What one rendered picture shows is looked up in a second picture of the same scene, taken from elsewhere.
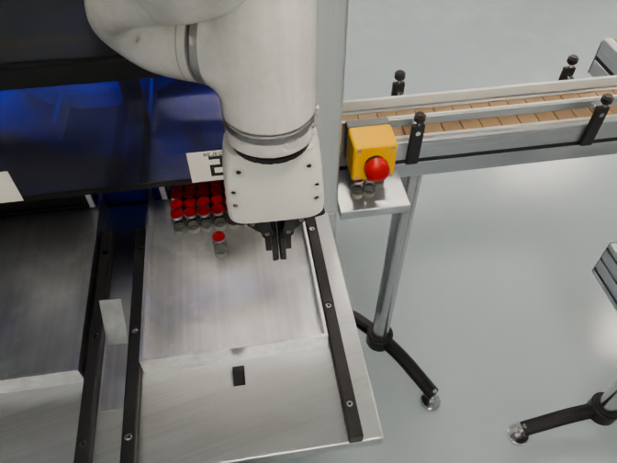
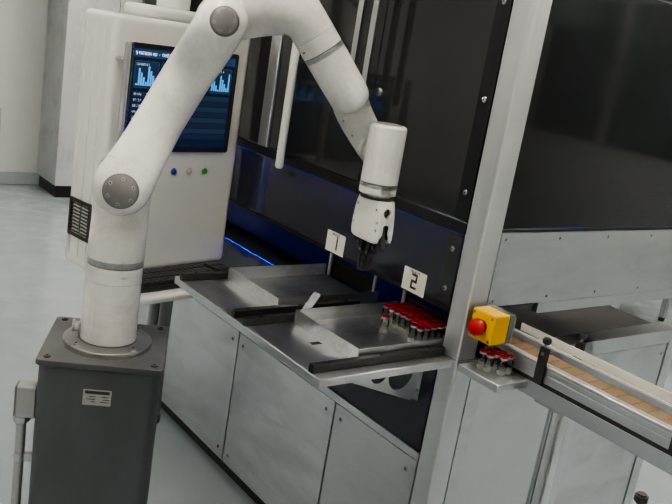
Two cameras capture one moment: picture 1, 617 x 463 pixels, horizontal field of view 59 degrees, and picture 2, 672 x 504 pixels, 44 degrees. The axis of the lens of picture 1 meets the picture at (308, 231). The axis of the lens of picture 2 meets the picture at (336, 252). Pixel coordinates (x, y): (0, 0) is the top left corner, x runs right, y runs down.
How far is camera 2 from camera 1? 1.63 m
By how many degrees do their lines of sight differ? 59
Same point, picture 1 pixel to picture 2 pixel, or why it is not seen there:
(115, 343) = not seen: hidden behind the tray
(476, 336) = not seen: outside the picture
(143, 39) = (354, 137)
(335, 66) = (477, 243)
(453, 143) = (568, 384)
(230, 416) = (292, 343)
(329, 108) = (469, 270)
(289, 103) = (371, 169)
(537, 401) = not seen: outside the picture
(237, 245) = (393, 335)
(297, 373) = (332, 356)
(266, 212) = (359, 229)
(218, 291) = (358, 333)
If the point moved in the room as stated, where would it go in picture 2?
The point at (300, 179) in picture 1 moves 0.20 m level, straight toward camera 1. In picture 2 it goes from (372, 215) to (291, 212)
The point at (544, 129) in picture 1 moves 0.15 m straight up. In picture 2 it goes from (637, 414) to (656, 348)
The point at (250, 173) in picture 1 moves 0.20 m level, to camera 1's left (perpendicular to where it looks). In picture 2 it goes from (360, 203) to (320, 183)
